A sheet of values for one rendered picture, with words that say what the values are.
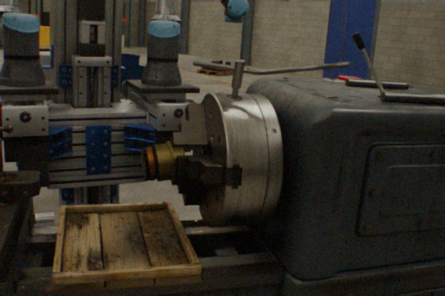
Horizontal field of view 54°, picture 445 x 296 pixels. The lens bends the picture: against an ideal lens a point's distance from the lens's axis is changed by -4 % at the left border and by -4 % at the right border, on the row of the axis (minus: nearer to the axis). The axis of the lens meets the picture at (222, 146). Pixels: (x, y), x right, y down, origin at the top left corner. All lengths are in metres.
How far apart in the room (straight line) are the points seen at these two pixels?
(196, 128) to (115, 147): 0.64
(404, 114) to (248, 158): 0.34
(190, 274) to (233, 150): 0.27
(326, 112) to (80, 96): 1.03
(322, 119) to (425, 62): 11.56
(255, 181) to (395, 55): 12.09
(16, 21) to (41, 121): 0.33
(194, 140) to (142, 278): 0.33
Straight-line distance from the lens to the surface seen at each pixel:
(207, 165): 0.94
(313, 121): 0.92
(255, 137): 0.95
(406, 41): 12.80
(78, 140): 1.63
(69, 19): 1.78
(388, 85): 1.35
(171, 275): 0.97
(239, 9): 1.68
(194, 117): 1.08
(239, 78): 1.00
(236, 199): 0.96
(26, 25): 1.58
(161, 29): 1.67
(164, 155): 1.01
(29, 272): 1.06
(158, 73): 1.67
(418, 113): 1.05
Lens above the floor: 1.39
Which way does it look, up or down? 15 degrees down
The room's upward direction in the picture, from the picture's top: 4 degrees clockwise
